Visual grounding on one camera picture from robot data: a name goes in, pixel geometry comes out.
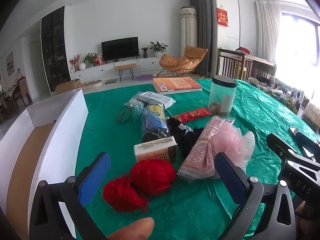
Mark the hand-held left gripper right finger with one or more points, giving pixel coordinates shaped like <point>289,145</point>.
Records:
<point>230,177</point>

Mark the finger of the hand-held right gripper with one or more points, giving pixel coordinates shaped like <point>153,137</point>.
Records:
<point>306,142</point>
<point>278,147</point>

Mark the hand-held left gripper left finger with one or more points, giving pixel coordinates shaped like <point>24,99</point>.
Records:
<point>95,177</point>

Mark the red yarn skein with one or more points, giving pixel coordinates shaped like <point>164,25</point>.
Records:
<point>123,195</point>

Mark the pink mesh bath pouf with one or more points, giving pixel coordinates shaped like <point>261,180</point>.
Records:
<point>240,142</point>

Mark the pink floral towel pack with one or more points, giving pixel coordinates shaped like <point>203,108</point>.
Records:
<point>202,150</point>

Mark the round red yarn ball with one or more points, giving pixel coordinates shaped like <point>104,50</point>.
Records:
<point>152,177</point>

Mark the white cardboard box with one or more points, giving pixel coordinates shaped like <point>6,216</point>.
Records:
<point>62,130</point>

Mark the black lace cloth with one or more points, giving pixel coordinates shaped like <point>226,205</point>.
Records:
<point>182,135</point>

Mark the beige tissue pack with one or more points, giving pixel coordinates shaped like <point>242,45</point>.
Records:
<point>152,148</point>

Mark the red foil packet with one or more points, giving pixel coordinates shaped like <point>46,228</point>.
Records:
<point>192,115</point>

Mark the blue plastic pack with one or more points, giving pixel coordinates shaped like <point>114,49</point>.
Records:
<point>152,122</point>

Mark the person's right hand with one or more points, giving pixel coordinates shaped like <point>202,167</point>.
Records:
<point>310,230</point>

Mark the person's left hand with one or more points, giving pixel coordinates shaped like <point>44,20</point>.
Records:
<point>132,230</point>

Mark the green tablecloth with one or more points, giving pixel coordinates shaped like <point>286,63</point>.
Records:
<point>190,205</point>

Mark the clear jar with dark lid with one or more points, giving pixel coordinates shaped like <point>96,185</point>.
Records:
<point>222,97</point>

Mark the round wooden floor tray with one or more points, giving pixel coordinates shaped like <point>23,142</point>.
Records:
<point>92,84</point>

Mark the brown cardboard box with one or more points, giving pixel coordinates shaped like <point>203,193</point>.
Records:
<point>67,86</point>

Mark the grey floor scale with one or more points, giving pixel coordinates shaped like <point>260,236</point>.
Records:
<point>110,81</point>

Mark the dark wooden slatted chair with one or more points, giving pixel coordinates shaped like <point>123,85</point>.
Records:
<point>230,60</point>

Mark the white plastic packet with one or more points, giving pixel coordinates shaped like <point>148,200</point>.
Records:
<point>160,100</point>

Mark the red cloth on table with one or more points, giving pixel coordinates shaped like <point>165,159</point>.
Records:
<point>243,50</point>

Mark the orange book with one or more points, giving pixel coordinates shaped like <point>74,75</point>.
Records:
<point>177,83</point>

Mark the white television cabinet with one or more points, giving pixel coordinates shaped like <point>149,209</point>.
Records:
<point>100,70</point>

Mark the brown dining chair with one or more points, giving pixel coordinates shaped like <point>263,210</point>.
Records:
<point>23,92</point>

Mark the purple floor mat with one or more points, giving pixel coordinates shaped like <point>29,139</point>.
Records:
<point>143,77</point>

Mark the wooden bench stool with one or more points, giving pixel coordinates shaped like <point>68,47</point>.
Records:
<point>125,66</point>

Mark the red gift bag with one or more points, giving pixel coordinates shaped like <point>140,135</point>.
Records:
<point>98,60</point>

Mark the red flowers in white vase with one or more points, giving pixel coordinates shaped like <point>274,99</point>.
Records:
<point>75,61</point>

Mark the white curtain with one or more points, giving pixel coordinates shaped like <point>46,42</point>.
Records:
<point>267,30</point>

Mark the leafy plant beside vase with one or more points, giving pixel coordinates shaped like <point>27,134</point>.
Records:
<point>90,58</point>

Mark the white door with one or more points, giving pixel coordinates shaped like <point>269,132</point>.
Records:
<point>37,67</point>

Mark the orange lounge chair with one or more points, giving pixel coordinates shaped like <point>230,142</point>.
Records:
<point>182,60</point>

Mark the black television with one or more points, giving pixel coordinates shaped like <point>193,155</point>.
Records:
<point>120,48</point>

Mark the dark display cabinet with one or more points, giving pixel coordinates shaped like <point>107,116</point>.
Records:
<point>55,50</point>

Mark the small potted plant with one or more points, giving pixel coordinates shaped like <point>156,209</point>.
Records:
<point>145,52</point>

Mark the large potted green plant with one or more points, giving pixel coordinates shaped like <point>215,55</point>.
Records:
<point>157,48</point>

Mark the covered standing air conditioner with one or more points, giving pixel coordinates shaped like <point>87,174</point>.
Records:
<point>188,30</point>

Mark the grey curtain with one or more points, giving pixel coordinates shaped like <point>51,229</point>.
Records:
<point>203,17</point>

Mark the red wall hanging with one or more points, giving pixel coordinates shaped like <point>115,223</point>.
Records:
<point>223,17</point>

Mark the framed wall picture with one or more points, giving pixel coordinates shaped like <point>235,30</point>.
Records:
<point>9,63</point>

